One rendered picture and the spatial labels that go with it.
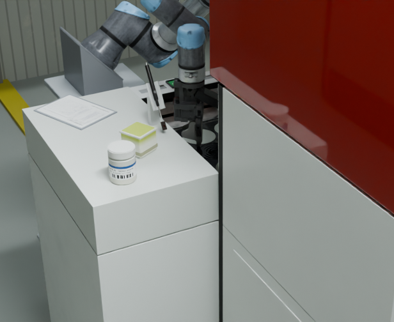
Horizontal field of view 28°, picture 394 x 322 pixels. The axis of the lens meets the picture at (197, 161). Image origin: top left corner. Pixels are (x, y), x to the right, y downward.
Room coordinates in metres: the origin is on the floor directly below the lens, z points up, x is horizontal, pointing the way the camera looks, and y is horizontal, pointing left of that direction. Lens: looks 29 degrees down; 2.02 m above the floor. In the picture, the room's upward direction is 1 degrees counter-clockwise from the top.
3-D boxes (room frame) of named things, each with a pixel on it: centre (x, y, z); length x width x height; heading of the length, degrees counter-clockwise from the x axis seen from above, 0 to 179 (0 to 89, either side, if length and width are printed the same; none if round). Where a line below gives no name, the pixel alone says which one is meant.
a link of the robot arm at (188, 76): (2.07, 0.01, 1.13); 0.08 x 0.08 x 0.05
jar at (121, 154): (1.78, 0.19, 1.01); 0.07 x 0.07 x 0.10
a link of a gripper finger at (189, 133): (2.06, 0.01, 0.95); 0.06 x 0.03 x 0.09; 86
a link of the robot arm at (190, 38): (2.08, 0.01, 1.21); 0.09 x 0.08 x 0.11; 172
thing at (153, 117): (2.08, 0.12, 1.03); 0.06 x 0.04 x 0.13; 26
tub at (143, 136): (1.93, 0.16, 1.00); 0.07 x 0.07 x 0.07; 53
